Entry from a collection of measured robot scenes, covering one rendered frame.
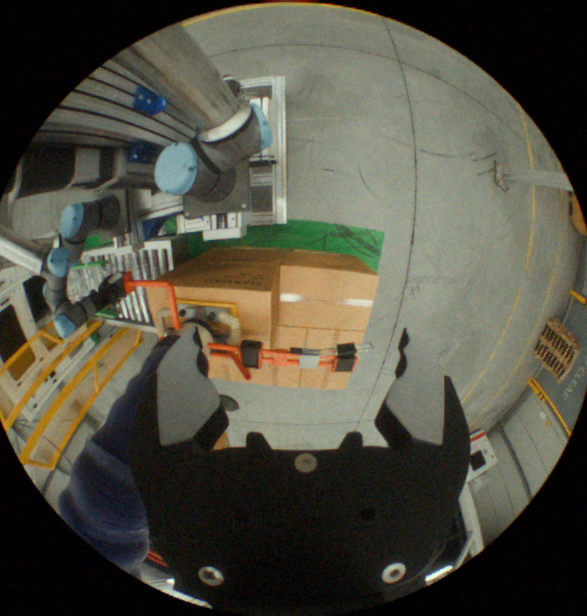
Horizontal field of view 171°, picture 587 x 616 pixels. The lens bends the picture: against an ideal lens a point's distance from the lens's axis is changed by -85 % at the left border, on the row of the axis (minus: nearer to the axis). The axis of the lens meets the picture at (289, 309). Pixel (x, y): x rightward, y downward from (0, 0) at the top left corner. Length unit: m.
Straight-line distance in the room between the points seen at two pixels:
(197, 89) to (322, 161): 1.45
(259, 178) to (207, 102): 1.14
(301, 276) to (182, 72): 1.06
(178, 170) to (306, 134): 1.43
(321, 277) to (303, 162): 0.97
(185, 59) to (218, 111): 0.12
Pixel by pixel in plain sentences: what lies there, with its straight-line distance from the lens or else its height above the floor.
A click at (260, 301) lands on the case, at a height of 0.94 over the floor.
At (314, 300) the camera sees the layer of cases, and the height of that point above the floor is 0.54.
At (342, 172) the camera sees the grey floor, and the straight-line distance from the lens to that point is 1.71.
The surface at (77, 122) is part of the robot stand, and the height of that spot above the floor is 1.43.
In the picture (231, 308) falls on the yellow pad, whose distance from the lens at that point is 0.79.
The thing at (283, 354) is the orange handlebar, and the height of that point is 1.09.
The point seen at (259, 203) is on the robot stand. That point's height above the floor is 0.21.
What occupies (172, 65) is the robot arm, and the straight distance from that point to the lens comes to 0.32.
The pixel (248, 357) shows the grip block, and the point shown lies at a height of 1.09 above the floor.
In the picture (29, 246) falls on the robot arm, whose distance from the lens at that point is 0.70.
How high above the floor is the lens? 1.63
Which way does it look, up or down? 62 degrees down
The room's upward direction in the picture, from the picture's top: 175 degrees counter-clockwise
